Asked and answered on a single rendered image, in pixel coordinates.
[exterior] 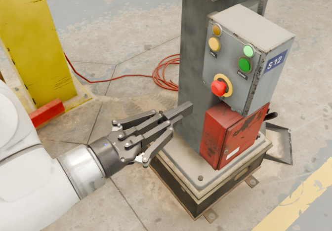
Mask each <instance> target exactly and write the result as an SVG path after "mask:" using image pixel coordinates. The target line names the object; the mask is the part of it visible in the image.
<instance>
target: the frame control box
mask: <svg viewBox="0 0 332 231"><path fill-rule="evenodd" d="M214 23H218V24H219V25H220V26H221V27H222V35H221V36H219V37H217V36H215V35H214V34H213V32H212V26H213V24H214ZM210 38H215V39H216V40H217V41H218V43H219V49H218V50H213V49H212V48H211V47H210V45H209V40H210ZM294 39H295V34H293V33H292V32H290V31H288V30H286V29H284V28H282V27H281V26H279V25H277V24H275V23H273V22H272V21H270V20H268V19H266V18H264V17H263V16H261V15H259V14H257V13H255V12H254V11H252V10H250V9H248V8H246V7H244V6H243V5H241V4H237V5H235V6H232V7H230V8H228V9H226V10H223V11H221V12H219V13H217V14H215V15H212V16H211V17H210V18H209V20H208V28H207V40H206V47H205V55H204V63H203V71H202V79H201V82H202V84H204V85H205V86H206V87H207V88H208V89H210V90H211V91H212V89H211V83H212V82H213V81H215V80H218V81H220V82H221V81H223V82H224V83H225V84H226V89H225V94H224V95H222V96H220V97H219V99H220V100H223V101H224V102H225V103H227V104H228V105H229V106H230V107H232V108H233V109H234V110H235V111H237V112H238V113H239V114H240V115H241V116H243V117H247V116H249V115H250V114H252V113H253V112H255V111H256V110H258V109H259V108H261V107H262V106H263V105H265V104H266V103H268V102H269V101H270V100H271V97H272V95H273V92H274V90H275V87H276V85H277V82H278V80H279V77H280V75H281V72H282V70H283V67H284V65H285V62H286V60H287V57H288V55H289V52H290V49H291V47H292V44H293V42H294ZM247 43H249V44H251V45H252V46H253V47H254V49H255V55H254V56H253V57H252V58H248V57H247V56H246V55H245V54H244V52H243V47H244V45H245V44H247ZM241 58H245V59H247V60H248V62H249V64H250V70H249V71H248V72H244V71H242V70H241V69H240V67H239V60H240V59H241Z"/></svg>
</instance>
